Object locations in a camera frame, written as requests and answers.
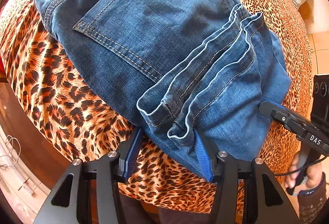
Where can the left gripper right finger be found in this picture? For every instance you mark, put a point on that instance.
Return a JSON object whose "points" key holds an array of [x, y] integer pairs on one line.
{"points": [[264, 199]]}

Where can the right forearm patterned sleeve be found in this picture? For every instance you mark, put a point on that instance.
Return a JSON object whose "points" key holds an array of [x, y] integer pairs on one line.
{"points": [[311, 201]]}

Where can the blue denim jeans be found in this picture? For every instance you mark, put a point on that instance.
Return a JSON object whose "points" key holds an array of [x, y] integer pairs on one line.
{"points": [[176, 68]]}

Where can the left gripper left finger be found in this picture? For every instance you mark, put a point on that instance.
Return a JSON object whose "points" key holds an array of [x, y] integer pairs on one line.
{"points": [[68, 201]]}

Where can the leopard print bedspread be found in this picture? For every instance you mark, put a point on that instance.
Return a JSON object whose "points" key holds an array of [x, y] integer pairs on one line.
{"points": [[79, 124]]}

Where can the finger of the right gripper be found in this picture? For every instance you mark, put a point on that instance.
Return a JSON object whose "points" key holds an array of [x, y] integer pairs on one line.
{"points": [[272, 110]]}

